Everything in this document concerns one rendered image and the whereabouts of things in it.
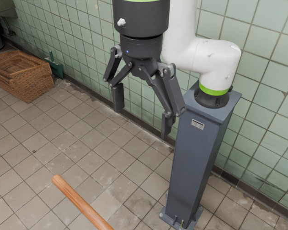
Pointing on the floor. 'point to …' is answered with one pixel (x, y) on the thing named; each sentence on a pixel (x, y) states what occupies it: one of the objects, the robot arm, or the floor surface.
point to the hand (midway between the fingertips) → (141, 117)
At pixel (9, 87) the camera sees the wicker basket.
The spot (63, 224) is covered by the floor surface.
